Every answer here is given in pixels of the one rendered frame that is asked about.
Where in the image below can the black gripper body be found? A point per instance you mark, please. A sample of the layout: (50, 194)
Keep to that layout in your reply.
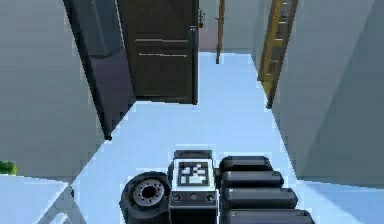
(146, 195)

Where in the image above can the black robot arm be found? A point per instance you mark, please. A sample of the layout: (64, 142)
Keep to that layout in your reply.
(246, 193)

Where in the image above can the dark grey room door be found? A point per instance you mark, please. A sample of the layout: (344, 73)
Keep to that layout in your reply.
(103, 66)

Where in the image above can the green plant leaves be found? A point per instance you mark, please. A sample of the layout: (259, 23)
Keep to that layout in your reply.
(8, 167)

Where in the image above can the dark brown room door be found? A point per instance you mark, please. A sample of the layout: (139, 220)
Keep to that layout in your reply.
(160, 50)

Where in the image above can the brown wooden room door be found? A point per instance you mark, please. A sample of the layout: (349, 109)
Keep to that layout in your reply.
(220, 30)

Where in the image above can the small potted house plant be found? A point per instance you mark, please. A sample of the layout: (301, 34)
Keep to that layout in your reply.
(201, 18)

